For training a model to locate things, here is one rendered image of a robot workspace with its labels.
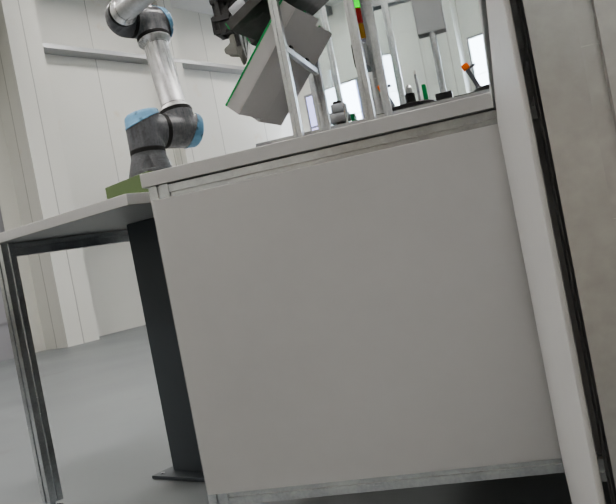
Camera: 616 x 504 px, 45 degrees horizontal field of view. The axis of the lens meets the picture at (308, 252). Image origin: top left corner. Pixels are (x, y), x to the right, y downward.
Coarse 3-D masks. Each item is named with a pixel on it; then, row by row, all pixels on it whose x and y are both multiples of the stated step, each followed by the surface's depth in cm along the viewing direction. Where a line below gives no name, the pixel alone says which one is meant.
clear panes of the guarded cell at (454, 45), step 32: (448, 0) 339; (416, 32) 344; (448, 32) 340; (480, 32) 336; (320, 64) 326; (352, 64) 352; (416, 64) 344; (448, 64) 341; (480, 64) 337; (352, 96) 353; (416, 96) 345
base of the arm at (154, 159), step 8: (136, 152) 239; (144, 152) 238; (152, 152) 238; (160, 152) 240; (136, 160) 238; (144, 160) 237; (152, 160) 237; (160, 160) 238; (168, 160) 242; (136, 168) 237; (144, 168) 237; (152, 168) 236; (160, 168) 237
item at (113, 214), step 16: (144, 192) 188; (80, 208) 195; (96, 208) 191; (112, 208) 187; (128, 208) 192; (144, 208) 200; (32, 224) 209; (48, 224) 204; (64, 224) 202; (80, 224) 211; (96, 224) 220; (112, 224) 231; (0, 240) 220; (16, 240) 223; (32, 240) 234
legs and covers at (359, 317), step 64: (448, 128) 140; (192, 192) 153; (256, 192) 150; (320, 192) 146; (384, 192) 143; (448, 192) 140; (192, 256) 154; (256, 256) 150; (320, 256) 147; (384, 256) 144; (448, 256) 140; (512, 256) 137; (192, 320) 155; (256, 320) 151; (320, 320) 148; (384, 320) 144; (448, 320) 141; (512, 320) 138; (576, 320) 135; (192, 384) 156; (256, 384) 152; (320, 384) 148; (384, 384) 145; (448, 384) 142; (512, 384) 139; (256, 448) 153; (320, 448) 149; (384, 448) 146; (448, 448) 142; (512, 448) 139
